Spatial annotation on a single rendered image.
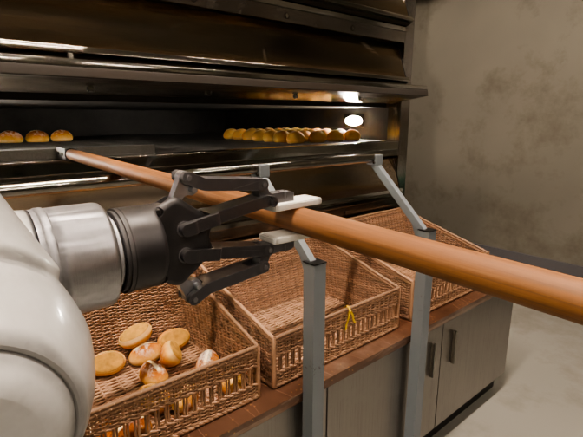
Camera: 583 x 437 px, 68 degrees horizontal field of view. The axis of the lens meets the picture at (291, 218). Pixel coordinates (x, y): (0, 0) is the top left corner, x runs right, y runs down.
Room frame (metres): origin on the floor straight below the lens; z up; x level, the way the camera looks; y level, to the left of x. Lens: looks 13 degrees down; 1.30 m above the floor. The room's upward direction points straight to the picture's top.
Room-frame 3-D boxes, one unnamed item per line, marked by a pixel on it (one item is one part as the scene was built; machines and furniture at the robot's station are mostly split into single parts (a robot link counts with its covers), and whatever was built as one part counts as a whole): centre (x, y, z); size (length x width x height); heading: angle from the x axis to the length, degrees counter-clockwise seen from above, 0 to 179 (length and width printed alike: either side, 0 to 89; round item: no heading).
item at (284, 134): (2.29, 0.00, 1.21); 0.61 x 0.48 x 0.06; 40
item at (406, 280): (1.79, -0.49, 0.72); 0.56 x 0.49 x 0.28; 129
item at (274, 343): (1.39, -0.01, 0.72); 0.56 x 0.49 x 0.28; 130
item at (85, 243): (0.34, 0.18, 1.18); 0.09 x 0.06 x 0.09; 40
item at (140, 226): (0.39, 0.12, 1.18); 0.09 x 0.07 x 0.08; 130
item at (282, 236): (0.49, 0.00, 1.16); 0.07 x 0.03 x 0.01; 130
